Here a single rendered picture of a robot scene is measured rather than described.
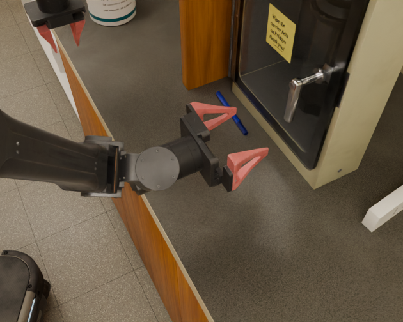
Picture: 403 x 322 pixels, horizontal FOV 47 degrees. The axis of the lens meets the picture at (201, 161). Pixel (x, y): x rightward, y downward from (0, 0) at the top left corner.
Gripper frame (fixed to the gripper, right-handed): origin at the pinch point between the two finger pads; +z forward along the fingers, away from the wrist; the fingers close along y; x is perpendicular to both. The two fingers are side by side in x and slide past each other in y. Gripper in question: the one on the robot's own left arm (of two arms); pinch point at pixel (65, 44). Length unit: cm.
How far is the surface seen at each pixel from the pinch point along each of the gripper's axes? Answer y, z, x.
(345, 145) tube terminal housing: 37, 6, -45
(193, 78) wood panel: 24.7, 12.9, -8.3
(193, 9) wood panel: 25.1, -5.0, -8.4
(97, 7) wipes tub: 13.9, 10.4, 25.3
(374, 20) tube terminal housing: 33, -22, -45
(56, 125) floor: -3, 109, 91
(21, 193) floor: -29, 109, 59
